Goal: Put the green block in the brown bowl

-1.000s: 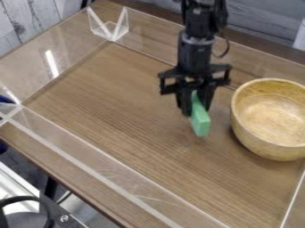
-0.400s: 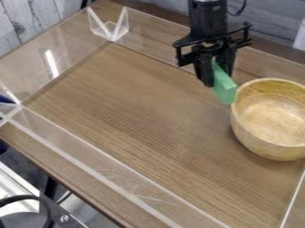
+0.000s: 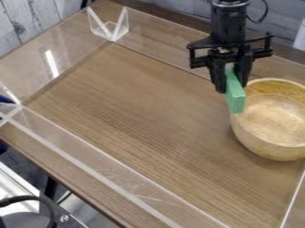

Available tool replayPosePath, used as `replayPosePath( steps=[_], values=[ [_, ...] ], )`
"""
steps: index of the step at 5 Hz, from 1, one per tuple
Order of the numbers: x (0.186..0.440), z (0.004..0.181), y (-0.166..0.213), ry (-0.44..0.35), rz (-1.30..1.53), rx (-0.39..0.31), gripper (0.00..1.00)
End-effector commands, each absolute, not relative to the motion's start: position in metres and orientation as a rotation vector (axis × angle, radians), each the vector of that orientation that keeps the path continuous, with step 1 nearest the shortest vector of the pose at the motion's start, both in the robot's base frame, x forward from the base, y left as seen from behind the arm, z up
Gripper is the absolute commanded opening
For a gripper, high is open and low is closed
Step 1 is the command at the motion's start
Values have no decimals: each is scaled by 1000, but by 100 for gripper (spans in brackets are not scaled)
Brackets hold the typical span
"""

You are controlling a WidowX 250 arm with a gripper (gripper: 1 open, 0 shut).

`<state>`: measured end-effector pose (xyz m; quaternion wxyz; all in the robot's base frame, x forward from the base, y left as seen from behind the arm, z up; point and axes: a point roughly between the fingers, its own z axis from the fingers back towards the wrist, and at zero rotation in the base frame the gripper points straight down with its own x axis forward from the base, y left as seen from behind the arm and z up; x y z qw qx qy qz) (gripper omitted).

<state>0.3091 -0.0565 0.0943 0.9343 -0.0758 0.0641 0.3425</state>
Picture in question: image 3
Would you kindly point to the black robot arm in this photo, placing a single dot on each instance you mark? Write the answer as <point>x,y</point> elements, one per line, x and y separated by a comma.
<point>229,45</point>

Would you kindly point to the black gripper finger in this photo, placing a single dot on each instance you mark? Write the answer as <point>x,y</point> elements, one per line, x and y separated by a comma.
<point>217,72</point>
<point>242,67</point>

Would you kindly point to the brown wooden bowl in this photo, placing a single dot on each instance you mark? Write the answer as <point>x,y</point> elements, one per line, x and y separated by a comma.
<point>270,126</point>

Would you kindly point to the grey metal bracket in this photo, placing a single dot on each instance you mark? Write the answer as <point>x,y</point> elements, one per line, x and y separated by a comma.
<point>64,220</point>

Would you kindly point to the blue object at edge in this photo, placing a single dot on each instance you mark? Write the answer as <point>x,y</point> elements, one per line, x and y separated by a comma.
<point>4,99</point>

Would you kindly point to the green rectangular block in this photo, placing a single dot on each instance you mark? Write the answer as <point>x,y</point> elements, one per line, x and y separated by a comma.
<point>234,92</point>

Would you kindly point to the black table leg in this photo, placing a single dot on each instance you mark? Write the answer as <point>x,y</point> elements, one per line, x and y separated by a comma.
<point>51,188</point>

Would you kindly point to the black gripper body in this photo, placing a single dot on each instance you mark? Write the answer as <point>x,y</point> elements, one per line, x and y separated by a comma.
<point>229,40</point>

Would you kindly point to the clear acrylic tray walls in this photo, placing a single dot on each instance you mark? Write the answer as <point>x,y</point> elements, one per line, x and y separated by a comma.
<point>127,126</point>

